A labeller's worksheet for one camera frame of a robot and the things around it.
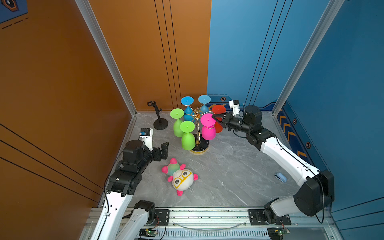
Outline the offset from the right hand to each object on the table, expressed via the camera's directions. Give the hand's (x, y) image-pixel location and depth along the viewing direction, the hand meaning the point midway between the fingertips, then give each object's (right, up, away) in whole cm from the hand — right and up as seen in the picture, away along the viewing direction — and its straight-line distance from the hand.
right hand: (211, 117), depth 71 cm
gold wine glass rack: (-4, -13, +14) cm, 19 cm away
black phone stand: (-34, -3, +41) cm, 53 cm away
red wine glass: (+5, +5, +10) cm, 12 cm away
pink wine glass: (-1, -3, 0) cm, 3 cm away
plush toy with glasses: (-14, -33, +8) cm, 37 cm away
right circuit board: (+31, -56, -1) cm, 64 cm away
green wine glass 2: (-17, +2, +8) cm, 19 cm away
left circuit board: (-30, -55, 0) cm, 63 cm away
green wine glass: (-11, -11, +7) cm, 17 cm away
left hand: (-25, -12, -2) cm, 27 cm away
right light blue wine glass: (-2, +11, +15) cm, 19 cm away
